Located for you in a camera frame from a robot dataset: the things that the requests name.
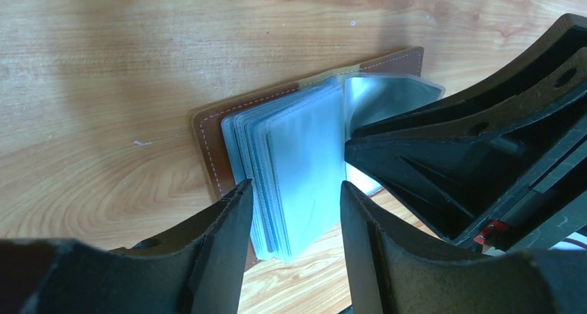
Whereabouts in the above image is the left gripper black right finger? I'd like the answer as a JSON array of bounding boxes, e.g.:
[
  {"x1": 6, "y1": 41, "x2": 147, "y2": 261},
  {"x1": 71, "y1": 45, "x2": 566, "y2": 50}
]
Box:
[{"x1": 341, "y1": 181, "x2": 586, "y2": 313}]

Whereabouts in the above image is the brown leather card holder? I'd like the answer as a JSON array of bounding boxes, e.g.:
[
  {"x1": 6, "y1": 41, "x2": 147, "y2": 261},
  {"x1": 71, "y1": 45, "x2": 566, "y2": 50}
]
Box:
[{"x1": 190, "y1": 46, "x2": 444, "y2": 269}]

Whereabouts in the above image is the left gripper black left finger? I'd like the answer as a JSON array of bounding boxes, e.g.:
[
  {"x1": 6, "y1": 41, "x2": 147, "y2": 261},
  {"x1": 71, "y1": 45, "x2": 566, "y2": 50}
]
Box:
[{"x1": 1, "y1": 180, "x2": 253, "y2": 313}]

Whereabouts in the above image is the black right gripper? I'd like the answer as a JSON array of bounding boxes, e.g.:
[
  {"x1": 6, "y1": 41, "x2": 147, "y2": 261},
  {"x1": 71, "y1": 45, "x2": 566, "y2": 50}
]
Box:
[{"x1": 345, "y1": 13, "x2": 586, "y2": 252}]

